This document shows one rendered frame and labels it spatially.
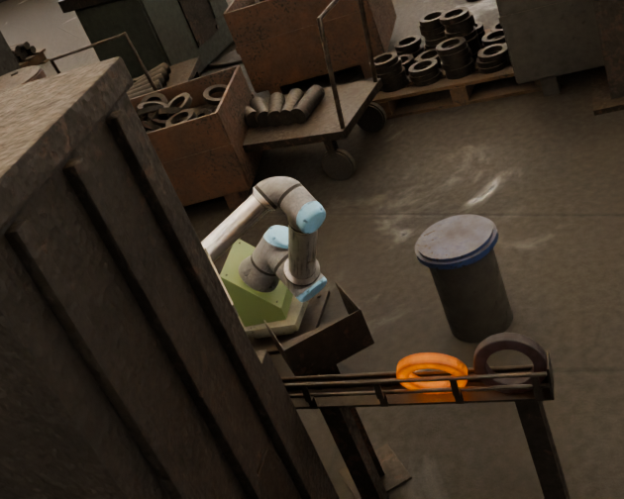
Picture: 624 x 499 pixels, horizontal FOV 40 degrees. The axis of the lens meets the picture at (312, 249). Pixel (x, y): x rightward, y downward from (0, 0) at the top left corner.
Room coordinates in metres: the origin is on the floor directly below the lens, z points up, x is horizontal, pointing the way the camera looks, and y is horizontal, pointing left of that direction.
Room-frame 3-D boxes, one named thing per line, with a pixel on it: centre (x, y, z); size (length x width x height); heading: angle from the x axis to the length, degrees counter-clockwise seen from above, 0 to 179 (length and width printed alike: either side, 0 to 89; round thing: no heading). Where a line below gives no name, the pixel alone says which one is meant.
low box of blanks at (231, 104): (5.11, 0.51, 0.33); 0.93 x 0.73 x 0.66; 72
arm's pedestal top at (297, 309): (3.33, 0.27, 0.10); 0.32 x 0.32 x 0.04; 64
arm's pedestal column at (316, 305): (3.33, 0.27, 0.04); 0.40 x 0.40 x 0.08; 64
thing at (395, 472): (2.23, 0.08, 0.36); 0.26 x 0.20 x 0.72; 100
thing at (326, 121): (4.95, -0.18, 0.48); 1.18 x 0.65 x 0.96; 55
